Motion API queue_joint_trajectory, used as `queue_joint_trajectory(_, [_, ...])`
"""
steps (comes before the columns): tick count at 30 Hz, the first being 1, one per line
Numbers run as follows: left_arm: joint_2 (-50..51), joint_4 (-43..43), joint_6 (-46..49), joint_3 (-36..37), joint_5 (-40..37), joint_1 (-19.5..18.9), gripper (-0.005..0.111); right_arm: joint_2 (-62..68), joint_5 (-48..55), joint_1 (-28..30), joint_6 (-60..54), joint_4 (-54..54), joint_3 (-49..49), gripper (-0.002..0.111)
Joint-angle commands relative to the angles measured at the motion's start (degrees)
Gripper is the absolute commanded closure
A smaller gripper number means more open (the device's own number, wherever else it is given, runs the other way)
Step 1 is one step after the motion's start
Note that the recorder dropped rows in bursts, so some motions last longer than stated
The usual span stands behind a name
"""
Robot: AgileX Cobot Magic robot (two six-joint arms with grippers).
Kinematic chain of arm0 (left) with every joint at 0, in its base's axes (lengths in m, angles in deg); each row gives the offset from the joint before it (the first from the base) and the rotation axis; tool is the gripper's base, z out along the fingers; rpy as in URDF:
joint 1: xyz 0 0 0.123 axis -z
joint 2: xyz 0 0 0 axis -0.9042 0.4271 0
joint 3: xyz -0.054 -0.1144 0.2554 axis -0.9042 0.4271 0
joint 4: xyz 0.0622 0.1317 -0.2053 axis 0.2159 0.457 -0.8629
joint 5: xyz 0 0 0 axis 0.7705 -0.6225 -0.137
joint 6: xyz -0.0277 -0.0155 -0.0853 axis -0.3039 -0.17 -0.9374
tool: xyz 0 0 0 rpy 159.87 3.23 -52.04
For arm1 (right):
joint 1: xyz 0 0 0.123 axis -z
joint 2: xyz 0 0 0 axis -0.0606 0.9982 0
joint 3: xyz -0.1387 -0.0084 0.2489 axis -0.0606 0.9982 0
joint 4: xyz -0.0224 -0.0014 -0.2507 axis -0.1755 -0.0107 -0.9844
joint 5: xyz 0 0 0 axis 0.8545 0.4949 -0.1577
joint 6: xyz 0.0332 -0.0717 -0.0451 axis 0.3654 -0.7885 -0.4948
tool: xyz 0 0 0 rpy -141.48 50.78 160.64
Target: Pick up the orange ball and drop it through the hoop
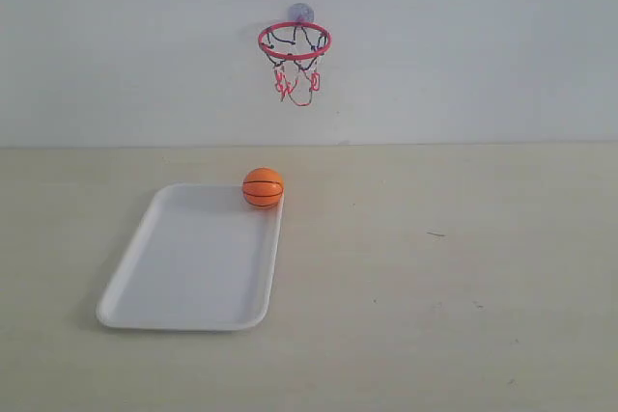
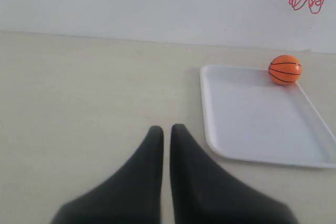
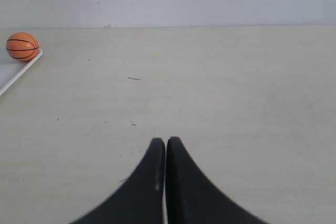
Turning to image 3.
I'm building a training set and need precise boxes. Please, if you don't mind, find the white plastic tray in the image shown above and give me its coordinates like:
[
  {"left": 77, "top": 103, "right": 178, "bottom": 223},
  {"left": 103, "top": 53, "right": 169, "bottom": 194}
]
[{"left": 0, "top": 49, "right": 43, "bottom": 96}]

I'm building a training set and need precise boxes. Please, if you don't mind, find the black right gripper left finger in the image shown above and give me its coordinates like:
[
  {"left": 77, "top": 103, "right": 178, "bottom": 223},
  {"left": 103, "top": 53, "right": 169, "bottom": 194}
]
[{"left": 74, "top": 138, "right": 165, "bottom": 223}]

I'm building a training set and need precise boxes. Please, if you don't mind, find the small orange basketball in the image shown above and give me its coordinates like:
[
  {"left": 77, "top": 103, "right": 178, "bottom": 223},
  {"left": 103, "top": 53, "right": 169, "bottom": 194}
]
[{"left": 6, "top": 32, "right": 39, "bottom": 62}]

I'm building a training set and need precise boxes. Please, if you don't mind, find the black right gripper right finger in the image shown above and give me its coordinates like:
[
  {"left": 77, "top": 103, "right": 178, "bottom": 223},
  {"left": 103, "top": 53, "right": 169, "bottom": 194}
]
[{"left": 166, "top": 136, "right": 265, "bottom": 223}]

